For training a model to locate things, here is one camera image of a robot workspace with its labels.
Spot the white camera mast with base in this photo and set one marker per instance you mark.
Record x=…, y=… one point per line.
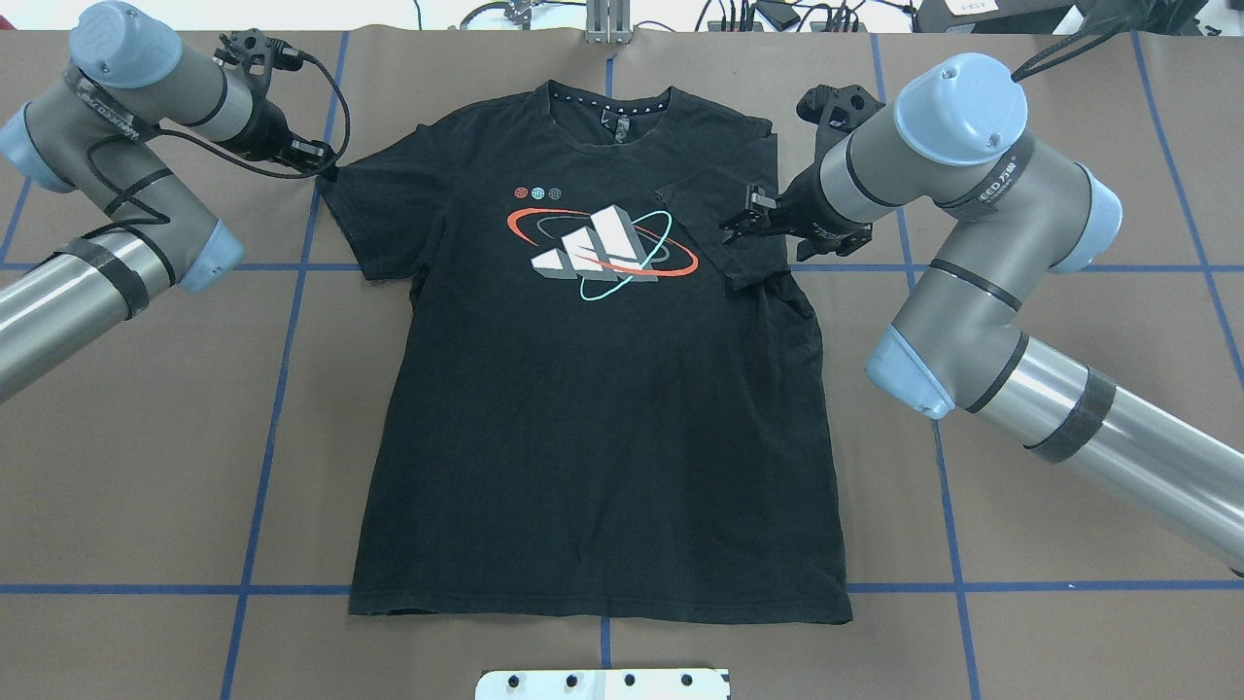
x=625, y=683

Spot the aluminium frame post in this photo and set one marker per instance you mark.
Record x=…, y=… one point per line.
x=608, y=22

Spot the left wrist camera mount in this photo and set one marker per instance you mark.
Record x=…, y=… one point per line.
x=255, y=53

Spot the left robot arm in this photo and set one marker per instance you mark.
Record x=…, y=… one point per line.
x=130, y=79

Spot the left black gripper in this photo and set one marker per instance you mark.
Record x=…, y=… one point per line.
x=264, y=133

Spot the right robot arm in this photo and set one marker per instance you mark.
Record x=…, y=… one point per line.
x=958, y=135

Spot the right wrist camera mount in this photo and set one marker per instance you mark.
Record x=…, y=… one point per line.
x=840, y=109

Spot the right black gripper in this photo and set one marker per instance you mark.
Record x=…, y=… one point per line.
x=803, y=209

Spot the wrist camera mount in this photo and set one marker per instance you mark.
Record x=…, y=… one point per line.
x=255, y=53
x=840, y=109

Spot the black graphic t-shirt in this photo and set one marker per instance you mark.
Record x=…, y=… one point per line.
x=603, y=407

